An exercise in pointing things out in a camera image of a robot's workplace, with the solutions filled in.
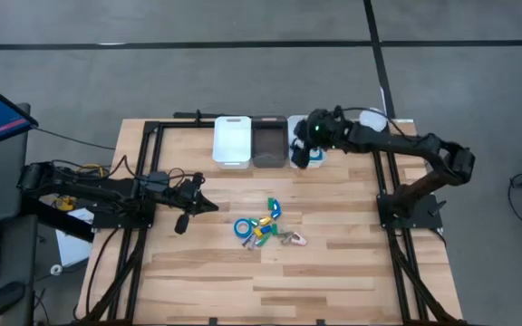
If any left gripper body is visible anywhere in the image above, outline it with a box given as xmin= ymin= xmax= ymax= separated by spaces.
xmin=174 ymin=192 xmax=200 ymax=235

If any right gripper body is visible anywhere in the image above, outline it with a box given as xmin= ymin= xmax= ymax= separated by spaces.
xmin=308 ymin=110 xmax=348 ymax=151

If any white plastic bin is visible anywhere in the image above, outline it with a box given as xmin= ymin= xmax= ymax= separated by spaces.
xmin=211 ymin=115 xmax=253 ymax=170
xmin=286 ymin=114 xmax=328 ymax=169

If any grey translucent plastic bin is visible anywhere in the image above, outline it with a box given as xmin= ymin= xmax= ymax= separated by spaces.
xmin=250 ymin=115 xmax=289 ymax=168

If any white mushroom lamp brass base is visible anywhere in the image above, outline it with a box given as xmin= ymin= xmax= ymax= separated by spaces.
xmin=359 ymin=107 xmax=389 ymax=133

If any white paper sheet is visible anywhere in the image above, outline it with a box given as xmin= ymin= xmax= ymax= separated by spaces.
xmin=54 ymin=206 xmax=95 ymax=268

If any black diagonal bar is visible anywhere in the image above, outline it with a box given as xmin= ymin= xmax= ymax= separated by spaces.
xmin=18 ymin=194 xmax=95 ymax=244

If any grey desk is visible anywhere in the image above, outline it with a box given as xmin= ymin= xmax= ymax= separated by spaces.
xmin=0 ymin=102 xmax=40 ymax=326

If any black computer mouse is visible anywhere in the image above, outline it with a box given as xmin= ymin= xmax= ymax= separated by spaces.
xmin=0 ymin=280 xmax=27 ymax=322

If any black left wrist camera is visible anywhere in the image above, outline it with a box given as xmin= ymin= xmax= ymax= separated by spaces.
xmin=179 ymin=171 xmax=206 ymax=195

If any black aluminium table frame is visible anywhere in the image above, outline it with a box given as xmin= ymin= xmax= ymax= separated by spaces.
xmin=73 ymin=108 xmax=470 ymax=326

